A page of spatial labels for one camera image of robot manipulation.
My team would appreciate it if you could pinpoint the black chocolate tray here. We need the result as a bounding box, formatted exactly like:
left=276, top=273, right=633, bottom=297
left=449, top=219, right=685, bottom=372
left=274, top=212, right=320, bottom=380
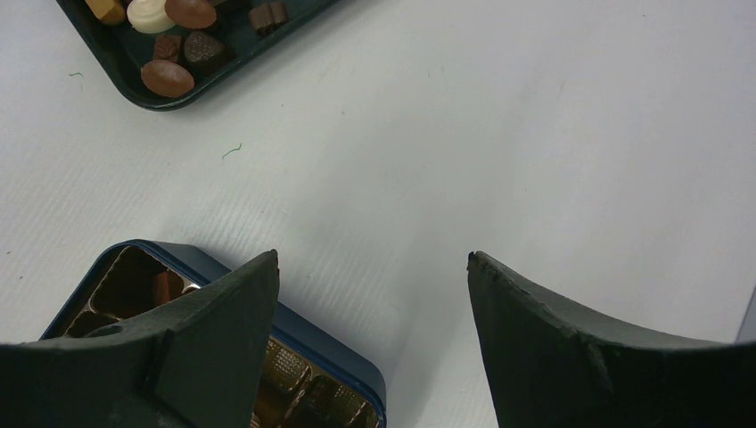
left=59, top=1, right=333, bottom=111

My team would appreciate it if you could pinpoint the brown rectangular chocolate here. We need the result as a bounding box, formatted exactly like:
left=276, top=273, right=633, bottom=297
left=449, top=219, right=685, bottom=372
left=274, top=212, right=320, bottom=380
left=152, top=270, right=185, bottom=307

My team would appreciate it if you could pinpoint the white oval chocolate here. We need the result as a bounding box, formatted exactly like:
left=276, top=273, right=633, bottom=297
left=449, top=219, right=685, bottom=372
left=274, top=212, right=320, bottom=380
left=126, top=0, right=176, bottom=34

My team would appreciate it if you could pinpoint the brown oval chocolate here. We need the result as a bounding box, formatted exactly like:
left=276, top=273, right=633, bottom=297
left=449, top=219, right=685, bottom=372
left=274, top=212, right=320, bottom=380
left=140, top=60, right=195, bottom=98

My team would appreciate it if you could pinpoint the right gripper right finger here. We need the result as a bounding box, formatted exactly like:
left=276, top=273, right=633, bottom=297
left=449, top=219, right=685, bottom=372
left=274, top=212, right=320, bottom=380
left=467, top=251, right=755, bottom=427

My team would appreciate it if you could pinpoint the caramel square chocolate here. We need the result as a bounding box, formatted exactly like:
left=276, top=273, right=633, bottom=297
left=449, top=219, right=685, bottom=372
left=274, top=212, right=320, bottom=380
left=85, top=0, right=127, bottom=26

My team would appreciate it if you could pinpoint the blue chocolate box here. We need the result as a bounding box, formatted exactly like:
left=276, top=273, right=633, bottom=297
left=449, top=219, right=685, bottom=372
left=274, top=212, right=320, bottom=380
left=42, top=239, right=387, bottom=427

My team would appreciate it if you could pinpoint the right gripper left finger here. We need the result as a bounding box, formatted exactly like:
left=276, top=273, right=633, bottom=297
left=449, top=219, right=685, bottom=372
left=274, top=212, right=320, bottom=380
left=1, top=250, right=280, bottom=427

